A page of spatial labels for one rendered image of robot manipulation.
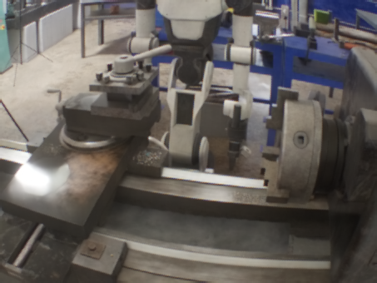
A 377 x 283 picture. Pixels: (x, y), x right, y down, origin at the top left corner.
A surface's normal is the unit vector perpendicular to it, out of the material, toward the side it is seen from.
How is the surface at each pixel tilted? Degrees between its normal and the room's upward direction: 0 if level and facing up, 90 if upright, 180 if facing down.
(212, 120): 90
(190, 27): 90
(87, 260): 0
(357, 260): 90
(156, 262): 0
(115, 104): 0
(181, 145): 66
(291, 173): 81
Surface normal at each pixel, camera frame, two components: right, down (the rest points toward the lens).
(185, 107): -0.25, 0.34
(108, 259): 0.01, -0.85
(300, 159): -0.19, 0.14
